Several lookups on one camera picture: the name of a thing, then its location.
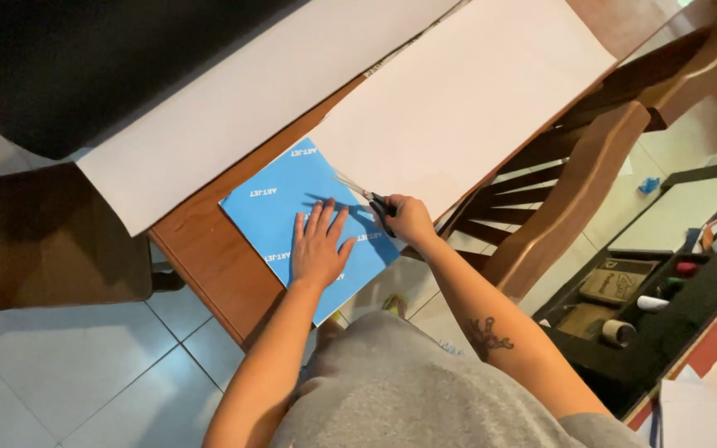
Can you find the person's right hand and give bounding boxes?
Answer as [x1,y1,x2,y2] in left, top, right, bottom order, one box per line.
[385,194,439,247]

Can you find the person's left hand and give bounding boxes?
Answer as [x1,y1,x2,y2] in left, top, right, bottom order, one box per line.
[290,198,357,290]

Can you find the black-handled scissors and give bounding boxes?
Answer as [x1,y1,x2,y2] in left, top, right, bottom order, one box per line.
[332,171,398,240]

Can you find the blue printed paper sheet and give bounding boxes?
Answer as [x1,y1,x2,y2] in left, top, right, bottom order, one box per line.
[219,137,402,327]

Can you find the green sandal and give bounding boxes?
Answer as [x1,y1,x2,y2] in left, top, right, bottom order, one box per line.
[382,294,409,318]

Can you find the large white paper sheet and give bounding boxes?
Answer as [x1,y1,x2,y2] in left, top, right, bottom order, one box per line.
[76,0,460,238]
[306,0,619,222]

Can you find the newspaper strip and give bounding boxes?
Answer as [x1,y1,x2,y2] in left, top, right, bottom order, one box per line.
[363,0,473,79]

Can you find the person's grey shirt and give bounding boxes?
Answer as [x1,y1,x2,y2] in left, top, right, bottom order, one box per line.
[270,310,651,448]

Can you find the wooden slatted chair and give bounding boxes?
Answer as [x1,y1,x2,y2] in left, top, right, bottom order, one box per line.
[401,5,717,301]

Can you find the black organizer shelf with supplies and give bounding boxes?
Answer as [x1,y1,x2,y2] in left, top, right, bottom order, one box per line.
[532,157,717,419]

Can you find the dark wooden chair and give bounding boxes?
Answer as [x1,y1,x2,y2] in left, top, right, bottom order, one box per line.
[0,162,186,319]

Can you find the black sheet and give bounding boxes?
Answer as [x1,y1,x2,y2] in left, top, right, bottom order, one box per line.
[0,0,311,162]

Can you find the pile of white papers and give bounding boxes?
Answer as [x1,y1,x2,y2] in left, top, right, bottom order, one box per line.
[639,356,717,448]

